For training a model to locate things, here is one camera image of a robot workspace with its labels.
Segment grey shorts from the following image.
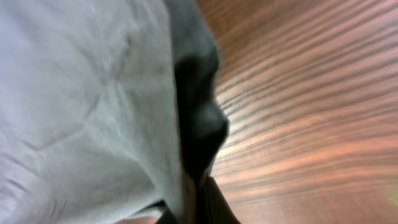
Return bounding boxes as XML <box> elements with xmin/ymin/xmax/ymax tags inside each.
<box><xmin>1</xmin><ymin>0</ymin><xmax>229</xmax><ymax>223</ymax></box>

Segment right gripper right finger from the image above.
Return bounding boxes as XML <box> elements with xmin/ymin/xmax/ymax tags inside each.
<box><xmin>197</xmin><ymin>177</ymin><xmax>240</xmax><ymax>224</ymax></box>

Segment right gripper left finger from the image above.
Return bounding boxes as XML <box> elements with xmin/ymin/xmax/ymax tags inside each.
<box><xmin>155</xmin><ymin>208</ymin><xmax>178</xmax><ymax>224</ymax></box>

